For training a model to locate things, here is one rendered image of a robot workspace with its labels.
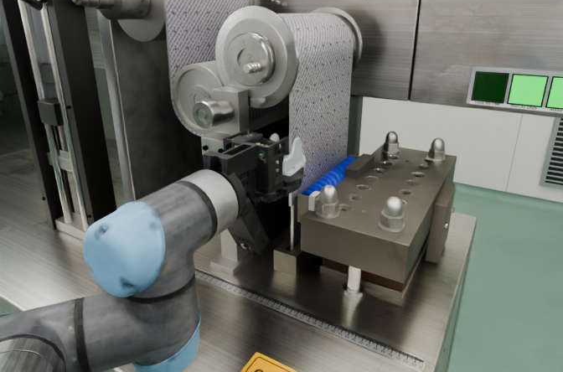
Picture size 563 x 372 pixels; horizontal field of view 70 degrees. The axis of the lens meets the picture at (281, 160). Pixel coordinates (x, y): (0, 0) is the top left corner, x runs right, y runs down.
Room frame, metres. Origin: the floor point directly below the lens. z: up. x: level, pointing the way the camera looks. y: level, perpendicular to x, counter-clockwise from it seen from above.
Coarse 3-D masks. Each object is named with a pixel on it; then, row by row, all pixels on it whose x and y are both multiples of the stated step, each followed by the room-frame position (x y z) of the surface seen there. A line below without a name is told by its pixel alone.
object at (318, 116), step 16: (336, 80) 0.73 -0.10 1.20; (304, 96) 0.62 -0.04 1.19; (320, 96) 0.67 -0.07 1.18; (336, 96) 0.73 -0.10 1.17; (304, 112) 0.62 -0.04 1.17; (320, 112) 0.67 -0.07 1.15; (336, 112) 0.73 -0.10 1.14; (304, 128) 0.62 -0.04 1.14; (320, 128) 0.67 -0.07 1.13; (336, 128) 0.73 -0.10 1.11; (304, 144) 0.62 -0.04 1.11; (320, 144) 0.68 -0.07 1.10; (336, 144) 0.74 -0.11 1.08; (320, 160) 0.68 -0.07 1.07; (336, 160) 0.74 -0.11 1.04; (304, 176) 0.62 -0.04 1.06; (320, 176) 0.68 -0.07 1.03
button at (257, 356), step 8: (256, 352) 0.38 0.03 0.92; (256, 360) 0.37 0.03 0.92; (264, 360) 0.37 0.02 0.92; (272, 360) 0.37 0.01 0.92; (248, 368) 0.36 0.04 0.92; (256, 368) 0.36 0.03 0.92; (264, 368) 0.36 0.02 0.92; (272, 368) 0.36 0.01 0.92; (280, 368) 0.36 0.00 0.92; (288, 368) 0.36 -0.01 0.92
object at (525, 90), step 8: (520, 80) 0.72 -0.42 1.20; (528, 80) 0.71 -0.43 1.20; (536, 80) 0.70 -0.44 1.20; (544, 80) 0.70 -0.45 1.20; (512, 88) 0.72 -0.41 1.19; (520, 88) 0.72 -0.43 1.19; (528, 88) 0.71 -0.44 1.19; (536, 88) 0.70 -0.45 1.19; (544, 88) 0.70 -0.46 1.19; (512, 96) 0.72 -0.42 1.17; (520, 96) 0.71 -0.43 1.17; (528, 96) 0.71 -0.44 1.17; (536, 96) 0.70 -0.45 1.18; (528, 104) 0.71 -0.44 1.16; (536, 104) 0.70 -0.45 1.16
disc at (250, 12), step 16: (240, 16) 0.62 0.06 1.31; (256, 16) 0.61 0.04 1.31; (272, 16) 0.60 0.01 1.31; (224, 32) 0.64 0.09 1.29; (288, 32) 0.58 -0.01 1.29; (288, 48) 0.58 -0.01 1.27; (288, 64) 0.58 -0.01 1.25; (224, 80) 0.64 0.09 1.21; (288, 80) 0.58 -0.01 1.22; (272, 96) 0.60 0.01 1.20
